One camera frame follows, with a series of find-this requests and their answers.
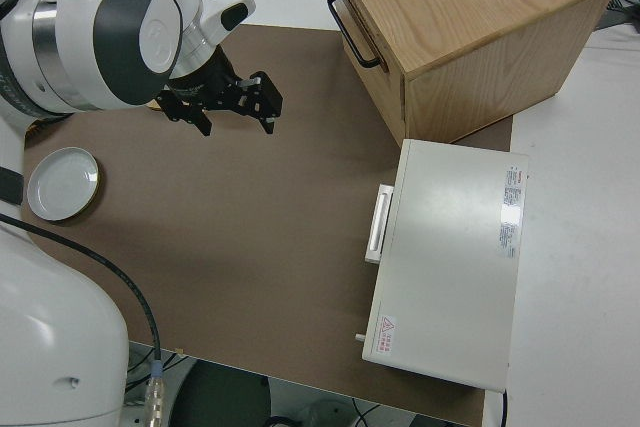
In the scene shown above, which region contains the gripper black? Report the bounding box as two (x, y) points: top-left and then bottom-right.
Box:
(156, 48), (284, 138)

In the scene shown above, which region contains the gray round plate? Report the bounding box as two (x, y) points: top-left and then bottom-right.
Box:
(25, 146), (104, 222)

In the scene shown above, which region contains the brown table mat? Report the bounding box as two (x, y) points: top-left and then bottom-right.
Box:
(19, 24), (516, 427)

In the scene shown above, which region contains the wooden drawer box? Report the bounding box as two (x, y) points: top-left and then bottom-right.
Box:
(323, 0), (622, 144)

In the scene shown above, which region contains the white metal appliance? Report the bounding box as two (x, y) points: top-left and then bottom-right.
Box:
(353, 138), (531, 393)

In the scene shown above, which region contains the red warning sticker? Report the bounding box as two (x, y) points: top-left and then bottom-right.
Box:
(378, 315), (402, 355)

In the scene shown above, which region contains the white text label sticker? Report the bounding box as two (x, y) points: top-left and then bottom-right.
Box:
(496, 163), (527, 259)

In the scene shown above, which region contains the black metal drawer handle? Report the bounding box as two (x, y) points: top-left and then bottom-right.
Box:
(327, 0), (382, 69)

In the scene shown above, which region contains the white appliance door handle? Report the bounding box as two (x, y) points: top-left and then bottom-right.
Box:
(364, 184), (396, 264)

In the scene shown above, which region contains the black cable with metal connector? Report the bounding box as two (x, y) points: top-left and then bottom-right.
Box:
(0, 213), (167, 427)

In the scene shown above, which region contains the black velcro strap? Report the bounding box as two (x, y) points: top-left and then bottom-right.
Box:
(0, 165), (25, 208)

